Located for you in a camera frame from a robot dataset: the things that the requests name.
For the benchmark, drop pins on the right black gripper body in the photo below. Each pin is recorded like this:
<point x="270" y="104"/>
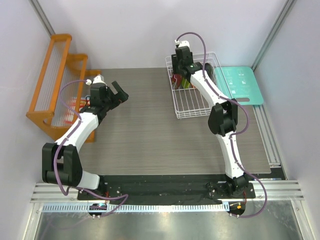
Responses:
<point x="179" y="67"/>

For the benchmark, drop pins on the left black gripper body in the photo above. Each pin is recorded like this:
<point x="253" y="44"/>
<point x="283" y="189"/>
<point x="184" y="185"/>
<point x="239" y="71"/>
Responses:
<point x="111" y="101"/>

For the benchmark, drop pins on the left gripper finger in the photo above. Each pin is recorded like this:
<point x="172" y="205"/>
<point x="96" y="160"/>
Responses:
<point x="122" y="96"/>
<point x="117" y="87"/>

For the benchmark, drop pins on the red floral plate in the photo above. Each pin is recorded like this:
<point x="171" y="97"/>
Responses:
<point x="176" y="81"/>

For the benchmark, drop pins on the lime green plate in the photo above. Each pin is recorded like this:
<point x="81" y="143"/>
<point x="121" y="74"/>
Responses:
<point x="185" y="83"/>

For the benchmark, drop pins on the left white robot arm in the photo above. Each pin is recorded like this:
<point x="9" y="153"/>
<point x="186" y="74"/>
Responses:
<point x="61" y="164"/>

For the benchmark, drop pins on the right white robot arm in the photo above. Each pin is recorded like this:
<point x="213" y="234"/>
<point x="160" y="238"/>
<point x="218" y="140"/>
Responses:
<point x="223" y="118"/>

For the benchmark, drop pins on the orange wooden shelf rack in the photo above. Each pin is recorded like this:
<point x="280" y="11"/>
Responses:
<point x="58" y="84"/>

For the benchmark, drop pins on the dark brown plate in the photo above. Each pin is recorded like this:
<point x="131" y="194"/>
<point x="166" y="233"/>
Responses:
<point x="210" y="72"/>

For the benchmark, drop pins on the teal cutting board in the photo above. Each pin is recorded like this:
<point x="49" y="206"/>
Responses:
<point x="238" y="82"/>

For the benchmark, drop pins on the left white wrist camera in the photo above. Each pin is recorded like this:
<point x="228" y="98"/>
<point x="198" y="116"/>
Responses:
<point x="97" y="82"/>

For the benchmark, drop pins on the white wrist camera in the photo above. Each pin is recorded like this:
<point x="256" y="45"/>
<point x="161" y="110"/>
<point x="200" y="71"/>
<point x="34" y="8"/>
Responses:
<point x="181" y="44"/>
<point x="97" y="82"/>

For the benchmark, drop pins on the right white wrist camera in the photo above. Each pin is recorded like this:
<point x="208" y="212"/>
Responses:
<point x="181" y="44"/>

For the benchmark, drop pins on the white wire dish rack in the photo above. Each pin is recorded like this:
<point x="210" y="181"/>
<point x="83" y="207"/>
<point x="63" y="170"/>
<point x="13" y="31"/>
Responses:
<point x="188" y="103"/>

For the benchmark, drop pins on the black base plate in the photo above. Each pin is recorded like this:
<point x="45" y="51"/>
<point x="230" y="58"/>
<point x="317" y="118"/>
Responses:
<point x="181" y="189"/>

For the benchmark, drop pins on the white slotted cable duct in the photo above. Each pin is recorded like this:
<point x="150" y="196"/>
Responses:
<point x="99" y="208"/>

